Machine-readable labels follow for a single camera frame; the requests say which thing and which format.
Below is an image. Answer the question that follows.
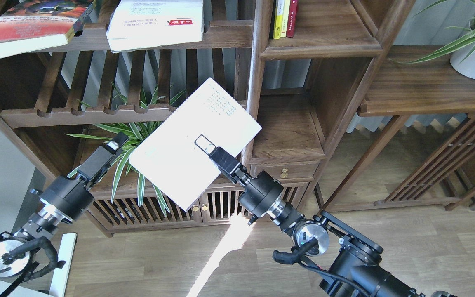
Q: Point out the wooden side table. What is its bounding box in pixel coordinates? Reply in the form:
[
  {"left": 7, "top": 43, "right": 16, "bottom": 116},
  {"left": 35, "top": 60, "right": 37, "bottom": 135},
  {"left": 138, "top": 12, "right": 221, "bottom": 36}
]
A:
[{"left": 322, "top": 46, "right": 475, "bottom": 212}]

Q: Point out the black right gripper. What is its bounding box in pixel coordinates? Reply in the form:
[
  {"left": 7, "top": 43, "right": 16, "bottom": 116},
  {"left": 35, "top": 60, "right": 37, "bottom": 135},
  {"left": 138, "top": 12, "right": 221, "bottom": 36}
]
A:
[{"left": 194, "top": 134, "right": 284, "bottom": 225}]

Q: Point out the dark red book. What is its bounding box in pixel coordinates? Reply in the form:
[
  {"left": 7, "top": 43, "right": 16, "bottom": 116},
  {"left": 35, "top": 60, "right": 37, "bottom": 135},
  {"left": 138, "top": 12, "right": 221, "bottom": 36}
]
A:
[{"left": 285, "top": 0, "right": 298, "bottom": 38}]

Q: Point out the white book red label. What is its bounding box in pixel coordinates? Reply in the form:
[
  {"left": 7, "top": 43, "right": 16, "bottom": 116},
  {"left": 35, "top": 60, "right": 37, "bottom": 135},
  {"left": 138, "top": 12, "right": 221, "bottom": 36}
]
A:
[{"left": 107, "top": 0, "right": 204, "bottom": 53}]

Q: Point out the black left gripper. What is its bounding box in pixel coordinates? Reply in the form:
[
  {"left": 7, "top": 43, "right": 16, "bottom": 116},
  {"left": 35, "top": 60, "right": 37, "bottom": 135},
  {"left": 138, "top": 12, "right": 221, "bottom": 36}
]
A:
[{"left": 31, "top": 132, "right": 129, "bottom": 225}]

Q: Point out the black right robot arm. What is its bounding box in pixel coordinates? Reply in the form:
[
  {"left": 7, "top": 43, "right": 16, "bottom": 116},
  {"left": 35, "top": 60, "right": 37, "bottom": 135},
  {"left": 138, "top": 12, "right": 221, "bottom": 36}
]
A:
[{"left": 195, "top": 135, "right": 423, "bottom": 297}]

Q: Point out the dark wooden bookshelf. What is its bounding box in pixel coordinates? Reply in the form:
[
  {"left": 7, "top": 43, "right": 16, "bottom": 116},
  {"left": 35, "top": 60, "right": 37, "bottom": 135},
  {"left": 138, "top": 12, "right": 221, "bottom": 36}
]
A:
[{"left": 0, "top": 0, "right": 415, "bottom": 238}]

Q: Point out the spider plant white pot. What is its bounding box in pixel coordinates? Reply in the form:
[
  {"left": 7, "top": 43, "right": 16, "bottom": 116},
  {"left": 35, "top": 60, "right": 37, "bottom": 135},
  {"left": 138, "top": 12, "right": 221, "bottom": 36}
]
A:
[{"left": 66, "top": 82, "right": 186, "bottom": 214}]

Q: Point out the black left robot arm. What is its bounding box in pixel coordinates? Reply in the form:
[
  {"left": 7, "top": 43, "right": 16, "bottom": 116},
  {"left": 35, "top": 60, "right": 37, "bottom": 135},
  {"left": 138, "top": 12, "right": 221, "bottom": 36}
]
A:
[{"left": 0, "top": 133, "right": 128, "bottom": 297}]

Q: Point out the white table leg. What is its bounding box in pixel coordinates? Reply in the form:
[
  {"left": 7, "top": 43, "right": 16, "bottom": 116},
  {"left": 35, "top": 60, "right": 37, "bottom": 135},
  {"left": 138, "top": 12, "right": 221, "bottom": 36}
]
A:
[{"left": 49, "top": 233, "right": 77, "bottom": 297}]

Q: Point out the cream yellow book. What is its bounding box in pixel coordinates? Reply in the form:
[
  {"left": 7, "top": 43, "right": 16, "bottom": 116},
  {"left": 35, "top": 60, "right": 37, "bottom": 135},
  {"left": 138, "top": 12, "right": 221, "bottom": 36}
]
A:
[{"left": 280, "top": 0, "right": 290, "bottom": 38}]

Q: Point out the pale pink book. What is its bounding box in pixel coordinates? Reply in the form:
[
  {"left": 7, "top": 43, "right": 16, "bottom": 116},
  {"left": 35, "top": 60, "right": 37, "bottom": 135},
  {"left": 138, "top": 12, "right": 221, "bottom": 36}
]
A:
[{"left": 129, "top": 78, "right": 261, "bottom": 210}]

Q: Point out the red cover book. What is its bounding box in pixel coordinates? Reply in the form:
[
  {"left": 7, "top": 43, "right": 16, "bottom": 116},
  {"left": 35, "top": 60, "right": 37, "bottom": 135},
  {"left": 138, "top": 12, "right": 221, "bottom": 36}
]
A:
[{"left": 0, "top": 0, "right": 96, "bottom": 59}]

